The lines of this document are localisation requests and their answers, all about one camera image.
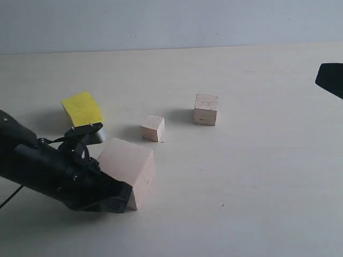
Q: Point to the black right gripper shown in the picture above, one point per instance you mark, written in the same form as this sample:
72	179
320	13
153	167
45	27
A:
330	78

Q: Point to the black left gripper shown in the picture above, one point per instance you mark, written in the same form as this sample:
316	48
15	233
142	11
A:
78	186

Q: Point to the large wooden cube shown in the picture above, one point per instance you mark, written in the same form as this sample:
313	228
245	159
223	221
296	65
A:
130	163

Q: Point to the small wooden cube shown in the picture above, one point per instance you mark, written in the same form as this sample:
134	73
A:
152	127

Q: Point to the yellow cube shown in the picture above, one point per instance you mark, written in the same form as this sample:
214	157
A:
82	109

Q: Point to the medium wooden cube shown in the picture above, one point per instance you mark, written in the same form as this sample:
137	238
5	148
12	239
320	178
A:
205	110

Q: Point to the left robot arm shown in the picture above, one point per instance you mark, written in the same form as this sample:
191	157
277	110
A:
14	134

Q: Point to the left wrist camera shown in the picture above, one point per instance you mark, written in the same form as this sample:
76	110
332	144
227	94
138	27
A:
91	134

